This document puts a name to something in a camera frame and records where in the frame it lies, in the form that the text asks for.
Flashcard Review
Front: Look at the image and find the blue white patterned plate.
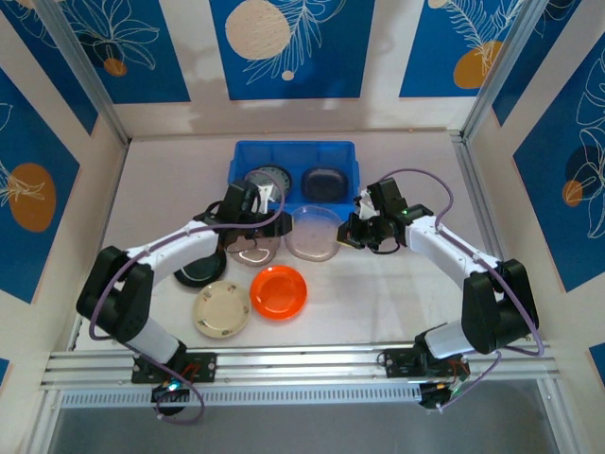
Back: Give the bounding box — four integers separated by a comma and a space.
242, 163, 293, 202

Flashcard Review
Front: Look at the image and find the orange plastic plate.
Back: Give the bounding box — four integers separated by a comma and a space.
249, 265, 310, 323

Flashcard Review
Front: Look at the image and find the cream floral plate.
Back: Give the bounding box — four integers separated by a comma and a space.
191, 280, 252, 340

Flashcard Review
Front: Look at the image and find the blue plastic bin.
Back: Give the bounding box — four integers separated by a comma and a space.
228, 139, 360, 219

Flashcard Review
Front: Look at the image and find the black plate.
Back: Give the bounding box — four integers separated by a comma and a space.
172, 248, 228, 289

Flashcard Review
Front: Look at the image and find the black base connector module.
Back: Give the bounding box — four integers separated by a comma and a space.
150, 381, 191, 417
418, 380, 462, 411

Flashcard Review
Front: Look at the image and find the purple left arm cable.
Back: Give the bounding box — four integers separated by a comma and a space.
88, 179, 287, 425

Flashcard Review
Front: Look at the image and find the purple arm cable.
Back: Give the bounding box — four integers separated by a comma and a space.
88, 179, 287, 425
380, 168, 545, 412

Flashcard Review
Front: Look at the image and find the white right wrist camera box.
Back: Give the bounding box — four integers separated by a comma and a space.
354, 189, 375, 219

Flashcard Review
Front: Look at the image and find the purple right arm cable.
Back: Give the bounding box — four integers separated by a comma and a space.
380, 168, 545, 412

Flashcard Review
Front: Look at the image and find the aluminium side rail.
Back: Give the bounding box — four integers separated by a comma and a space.
449, 131, 533, 341

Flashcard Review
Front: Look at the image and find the aluminium frame rail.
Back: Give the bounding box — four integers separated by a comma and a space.
40, 340, 562, 392

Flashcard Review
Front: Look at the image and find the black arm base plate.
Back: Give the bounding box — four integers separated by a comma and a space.
130, 352, 217, 383
385, 348, 472, 378

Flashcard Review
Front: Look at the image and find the blue floral wall poster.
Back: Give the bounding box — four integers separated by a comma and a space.
209, 0, 377, 101
59, 0, 192, 105
398, 0, 526, 99
512, 30, 605, 293
491, 0, 583, 128
0, 4, 99, 137
0, 65, 81, 305

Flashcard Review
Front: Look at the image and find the slotted grey cable duct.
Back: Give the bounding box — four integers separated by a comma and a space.
59, 383, 552, 409

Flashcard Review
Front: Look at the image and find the aluminium frame post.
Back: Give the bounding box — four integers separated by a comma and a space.
460, 0, 545, 143
35, 0, 131, 146

